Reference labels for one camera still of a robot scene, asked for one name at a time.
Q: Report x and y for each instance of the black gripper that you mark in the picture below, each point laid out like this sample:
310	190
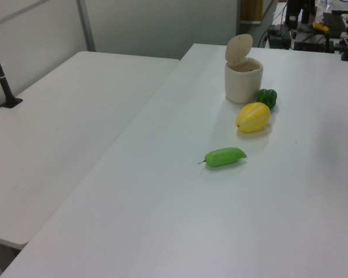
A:
300	5

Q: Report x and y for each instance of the cream garbage bin lid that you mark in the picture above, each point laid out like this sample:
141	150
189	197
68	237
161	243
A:
238	47

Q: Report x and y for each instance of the cream garbage bin body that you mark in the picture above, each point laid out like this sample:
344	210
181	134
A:
240	87

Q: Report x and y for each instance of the yellow tool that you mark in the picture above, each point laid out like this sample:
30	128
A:
320	26

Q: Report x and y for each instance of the black electronics box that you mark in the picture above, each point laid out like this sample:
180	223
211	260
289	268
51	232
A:
278	37

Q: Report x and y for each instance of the black equipment base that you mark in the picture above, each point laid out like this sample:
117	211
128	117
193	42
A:
313	43

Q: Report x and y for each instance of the wooden panel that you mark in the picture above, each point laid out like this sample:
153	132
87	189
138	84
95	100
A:
250	10

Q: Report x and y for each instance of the dark green bell pepper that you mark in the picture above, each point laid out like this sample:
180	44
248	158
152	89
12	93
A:
267	98

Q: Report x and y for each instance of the yellow striped melon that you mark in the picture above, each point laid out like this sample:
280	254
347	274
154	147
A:
253	117

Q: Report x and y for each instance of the light green cucumber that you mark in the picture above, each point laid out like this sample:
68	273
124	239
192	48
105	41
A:
223	157

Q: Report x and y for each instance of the white side table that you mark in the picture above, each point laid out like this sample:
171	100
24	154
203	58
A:
61	130

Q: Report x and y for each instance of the black pole with square base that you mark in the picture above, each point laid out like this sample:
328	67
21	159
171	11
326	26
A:
3	84

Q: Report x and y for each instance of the grey partition post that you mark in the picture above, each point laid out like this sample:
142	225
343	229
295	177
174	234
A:
85	26

